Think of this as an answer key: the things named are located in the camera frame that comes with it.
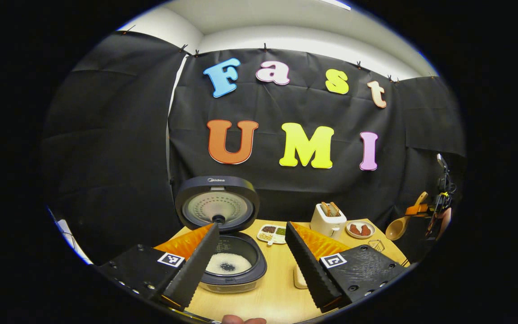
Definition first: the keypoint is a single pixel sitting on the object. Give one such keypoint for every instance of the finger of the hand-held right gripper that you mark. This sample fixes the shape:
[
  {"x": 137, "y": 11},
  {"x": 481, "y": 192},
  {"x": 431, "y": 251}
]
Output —
[{"x": 416, "y": 210}]

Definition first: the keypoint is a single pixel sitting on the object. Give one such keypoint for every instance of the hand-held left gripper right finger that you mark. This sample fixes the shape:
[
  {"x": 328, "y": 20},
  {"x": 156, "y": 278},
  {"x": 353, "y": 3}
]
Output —
[{"x": 308, "y": 265}]

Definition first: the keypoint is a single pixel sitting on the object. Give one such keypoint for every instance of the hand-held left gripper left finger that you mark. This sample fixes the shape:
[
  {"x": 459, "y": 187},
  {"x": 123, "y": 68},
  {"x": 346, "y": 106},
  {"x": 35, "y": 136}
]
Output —
[{"x": 194, "y": 265}]

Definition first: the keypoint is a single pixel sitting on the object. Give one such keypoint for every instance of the clear container of rice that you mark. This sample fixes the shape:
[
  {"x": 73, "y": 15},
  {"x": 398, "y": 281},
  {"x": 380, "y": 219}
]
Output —
[{"x": 299, "y": 276}]

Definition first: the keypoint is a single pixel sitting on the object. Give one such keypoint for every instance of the wooden spoon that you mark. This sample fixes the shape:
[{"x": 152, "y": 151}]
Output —
[{"x": 398, "y": 227}]

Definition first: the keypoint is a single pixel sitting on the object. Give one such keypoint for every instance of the dark grey rice cooker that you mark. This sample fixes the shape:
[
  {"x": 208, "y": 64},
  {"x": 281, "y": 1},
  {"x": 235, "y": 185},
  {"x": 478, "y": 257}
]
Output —
[{"x": 216, "y": 189}]

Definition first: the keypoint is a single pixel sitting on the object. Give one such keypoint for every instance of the white toaster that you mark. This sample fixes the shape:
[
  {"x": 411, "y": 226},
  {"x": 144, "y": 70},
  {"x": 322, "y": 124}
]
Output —
[{"x": 326, "y": 225}]

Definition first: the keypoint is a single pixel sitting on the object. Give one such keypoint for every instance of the white sectioned bean dish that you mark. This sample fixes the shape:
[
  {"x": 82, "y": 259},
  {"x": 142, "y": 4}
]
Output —
[{"x": 271, "y": 234}]

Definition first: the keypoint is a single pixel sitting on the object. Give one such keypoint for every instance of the brown meat piece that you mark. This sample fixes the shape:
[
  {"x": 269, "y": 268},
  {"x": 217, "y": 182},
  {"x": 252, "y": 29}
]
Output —
[
  {"x": 355, "y": 230},
  {"x": 366, "y": 231}
]

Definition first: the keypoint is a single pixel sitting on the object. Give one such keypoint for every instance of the white round plate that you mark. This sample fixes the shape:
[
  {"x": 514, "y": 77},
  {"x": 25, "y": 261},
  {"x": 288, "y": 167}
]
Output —
[{"x": 360, "y": 224}]

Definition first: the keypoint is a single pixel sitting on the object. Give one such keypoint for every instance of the toast slice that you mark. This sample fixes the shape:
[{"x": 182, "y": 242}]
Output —
[
  {"x": 334, "y": 208},
  {"x": 325, "y": 209}
]

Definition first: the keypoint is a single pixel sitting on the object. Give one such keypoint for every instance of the black backdrop cloth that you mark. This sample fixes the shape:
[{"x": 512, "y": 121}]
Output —
[{"x": 119, "y": 135}]

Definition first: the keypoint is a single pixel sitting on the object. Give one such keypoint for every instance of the ceiling light panel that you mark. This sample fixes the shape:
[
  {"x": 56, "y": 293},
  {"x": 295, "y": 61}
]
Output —
[{"x": 336, "y": 3}]

